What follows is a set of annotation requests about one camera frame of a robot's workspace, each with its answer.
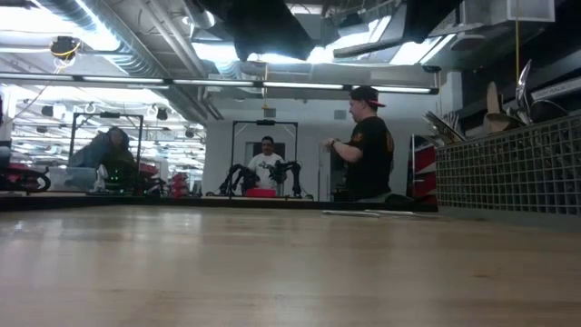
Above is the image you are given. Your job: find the pale plastic bin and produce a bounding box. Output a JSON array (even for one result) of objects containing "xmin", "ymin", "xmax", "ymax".
[{"xmin": 47, "ymin": 165, "xmax": 99, "ymax": 192}]

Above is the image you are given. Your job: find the yellow hanging cable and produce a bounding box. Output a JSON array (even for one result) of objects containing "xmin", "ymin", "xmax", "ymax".
[{"xmin": 514, "ymin": 20, "xmax": 522, "ymax": 83}]

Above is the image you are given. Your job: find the long ceiling light bar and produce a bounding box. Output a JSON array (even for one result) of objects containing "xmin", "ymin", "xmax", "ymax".
[{"xmin": 0, "ymin": 72, "xmax": 440, "ymax": 95}]

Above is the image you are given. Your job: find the red flat box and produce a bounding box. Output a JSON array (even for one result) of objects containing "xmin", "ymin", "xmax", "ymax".
[{"xmin": 244, "ymin": 187, "xmax": 278, "ymax": 199}]

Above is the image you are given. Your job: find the white hanging panel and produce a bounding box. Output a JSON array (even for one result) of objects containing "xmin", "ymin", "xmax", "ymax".
[{"xmin": 514, "ymin": 0, "xmax": 557, "ymax": 24}]

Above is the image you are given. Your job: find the red and black chair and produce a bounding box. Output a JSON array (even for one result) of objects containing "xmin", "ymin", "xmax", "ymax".
[{"xmin": 0, "ymin": 162, "xmax": 52, "ymax": 194}]

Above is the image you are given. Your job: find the silver ceiling duct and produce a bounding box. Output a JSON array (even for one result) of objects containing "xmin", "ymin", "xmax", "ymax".
[{"xmin": 35, "ymin": 0, "xmax": 217, "ymax": 124}]

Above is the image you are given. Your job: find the silver spoon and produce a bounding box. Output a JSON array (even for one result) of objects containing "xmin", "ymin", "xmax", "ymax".
[
  {"xmin": 482, "ymin": 81, "xmax": 524, "ymax": 134},
  {"xmin": 528, "ymin": 98, "xmax": 569, "ymax": 124}
]

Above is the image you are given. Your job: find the black gantry frame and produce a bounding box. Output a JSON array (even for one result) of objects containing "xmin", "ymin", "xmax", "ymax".
[{"xmin": 230, "ymin": 119, "xmax": 300, "ymax": 199}]

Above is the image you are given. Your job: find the black ceiling dome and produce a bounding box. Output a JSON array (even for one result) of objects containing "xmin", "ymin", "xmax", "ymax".
[{"xmin": 48, "ymin": 35, "xmax": 82, "ymax": 61}]

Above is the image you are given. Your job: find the grey plastic cutlery basket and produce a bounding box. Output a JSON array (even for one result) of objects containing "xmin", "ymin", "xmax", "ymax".
[{"xmin": 435, "ymin": 74, "xmax": 581, "ymax": 231}]

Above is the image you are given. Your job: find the person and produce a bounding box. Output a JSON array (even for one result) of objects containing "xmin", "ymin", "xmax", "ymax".
[
  {"xmin": 69, "ymin": 126, "xmax": 138, "ymax": 194},
  {"xmin": 322, "ymin": 84, "xmax": 396, "ymax": 203},
  {"xmin": 247, "ymin": 135, "xmax": 287, "ymax": 192}
]

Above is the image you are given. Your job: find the red bin shelf rack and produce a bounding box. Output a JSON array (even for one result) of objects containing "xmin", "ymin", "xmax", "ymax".
[{"xmin": 409, "ymin": 133, "xmax": 439, "ymax": 206}]

